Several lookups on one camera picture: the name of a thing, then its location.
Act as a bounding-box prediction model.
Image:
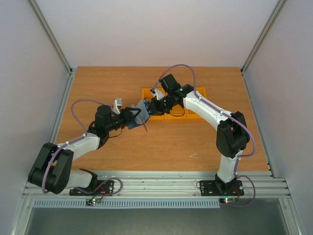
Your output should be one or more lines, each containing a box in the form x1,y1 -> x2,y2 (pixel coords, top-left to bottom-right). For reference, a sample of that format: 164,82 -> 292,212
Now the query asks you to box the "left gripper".
107,107 -> 141,132

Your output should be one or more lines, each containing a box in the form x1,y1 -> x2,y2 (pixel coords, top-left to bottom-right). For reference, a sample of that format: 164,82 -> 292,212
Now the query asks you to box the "blue card holder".
128,100 -> 150,130

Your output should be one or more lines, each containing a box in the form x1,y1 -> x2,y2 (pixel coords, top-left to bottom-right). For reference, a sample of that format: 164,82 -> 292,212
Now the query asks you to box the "red credit card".
143,123 -> 148,133

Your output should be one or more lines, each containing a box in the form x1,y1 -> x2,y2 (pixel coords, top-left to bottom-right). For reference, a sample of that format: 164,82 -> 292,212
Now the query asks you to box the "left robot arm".
28,105 -> 141,195

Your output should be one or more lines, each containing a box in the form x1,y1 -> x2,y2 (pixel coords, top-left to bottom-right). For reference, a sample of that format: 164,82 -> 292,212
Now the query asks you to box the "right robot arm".
149,74 -> 250,194

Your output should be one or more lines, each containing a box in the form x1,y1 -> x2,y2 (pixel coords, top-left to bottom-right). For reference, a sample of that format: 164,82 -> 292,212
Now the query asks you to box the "left yellow bin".
142,88 -> 164,120

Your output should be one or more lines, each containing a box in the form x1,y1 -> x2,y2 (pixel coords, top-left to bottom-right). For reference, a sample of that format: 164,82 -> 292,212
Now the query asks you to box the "yellow bin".
184,87 -> 207,119
163,88 -> 186,118
142,88 -> 164,120

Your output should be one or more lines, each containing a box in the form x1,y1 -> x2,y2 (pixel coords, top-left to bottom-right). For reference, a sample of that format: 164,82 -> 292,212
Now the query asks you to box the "middle yellow bin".
163,88 -> 186,118

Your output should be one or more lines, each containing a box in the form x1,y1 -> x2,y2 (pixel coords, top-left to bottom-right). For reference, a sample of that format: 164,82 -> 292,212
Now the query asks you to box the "right yellow bin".
184,87 -> 207,119

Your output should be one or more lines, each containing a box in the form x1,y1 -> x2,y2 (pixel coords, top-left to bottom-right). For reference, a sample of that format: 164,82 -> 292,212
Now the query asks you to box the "left circuit board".
86,198 -> 102,206

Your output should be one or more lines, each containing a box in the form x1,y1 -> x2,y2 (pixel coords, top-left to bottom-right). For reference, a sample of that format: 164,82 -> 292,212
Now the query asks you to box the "circuit board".
220,197 -> 239,205
86,198 -> 102,206

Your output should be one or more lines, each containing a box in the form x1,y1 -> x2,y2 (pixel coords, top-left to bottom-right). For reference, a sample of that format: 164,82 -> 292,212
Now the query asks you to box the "right circuit board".
220,197 -> 239,205

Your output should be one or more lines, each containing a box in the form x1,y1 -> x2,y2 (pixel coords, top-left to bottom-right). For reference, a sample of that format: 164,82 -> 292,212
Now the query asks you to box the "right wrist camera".
150,88 -> 165,100

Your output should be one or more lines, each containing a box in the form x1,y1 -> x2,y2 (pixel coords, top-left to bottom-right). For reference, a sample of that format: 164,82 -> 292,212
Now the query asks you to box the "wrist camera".
112,98 -> 122,114
150,88 -> 165,100

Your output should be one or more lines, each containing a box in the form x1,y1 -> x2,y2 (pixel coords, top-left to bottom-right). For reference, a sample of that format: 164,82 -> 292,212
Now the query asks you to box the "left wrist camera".
112,98 -> 122,114

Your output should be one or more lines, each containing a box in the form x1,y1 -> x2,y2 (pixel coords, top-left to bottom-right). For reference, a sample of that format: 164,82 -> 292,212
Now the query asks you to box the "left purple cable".
43,98 -> 115,194

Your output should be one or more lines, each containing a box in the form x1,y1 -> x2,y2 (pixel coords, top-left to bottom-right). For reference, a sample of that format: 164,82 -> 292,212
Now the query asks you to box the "left aluminium frame post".
26,0 -> 74,74

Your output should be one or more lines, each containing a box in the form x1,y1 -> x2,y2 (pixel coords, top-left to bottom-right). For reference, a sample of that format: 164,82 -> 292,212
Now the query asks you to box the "aluminium frame post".
241,0 -> 289,74
26,0 -> 74,74

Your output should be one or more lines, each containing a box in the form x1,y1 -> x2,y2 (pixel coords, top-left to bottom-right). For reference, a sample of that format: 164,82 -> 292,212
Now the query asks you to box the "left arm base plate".
69,180 -> 114,196

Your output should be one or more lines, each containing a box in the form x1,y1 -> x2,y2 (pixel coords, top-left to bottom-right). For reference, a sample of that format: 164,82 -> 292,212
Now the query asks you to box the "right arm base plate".
196,179 -> 245,196

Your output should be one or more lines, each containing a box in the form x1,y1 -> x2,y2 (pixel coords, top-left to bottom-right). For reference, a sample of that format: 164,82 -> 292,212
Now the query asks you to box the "grey slotted cable duct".
33,198 -> 220,209

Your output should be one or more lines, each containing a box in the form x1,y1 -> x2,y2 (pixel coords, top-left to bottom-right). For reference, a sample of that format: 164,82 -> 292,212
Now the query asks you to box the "aluminium rail base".
22,170 -> 291,199

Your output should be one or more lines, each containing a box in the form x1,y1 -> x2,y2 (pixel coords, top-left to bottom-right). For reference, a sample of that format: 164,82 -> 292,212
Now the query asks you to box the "right aluminium frame post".
241,0 -> 289,74

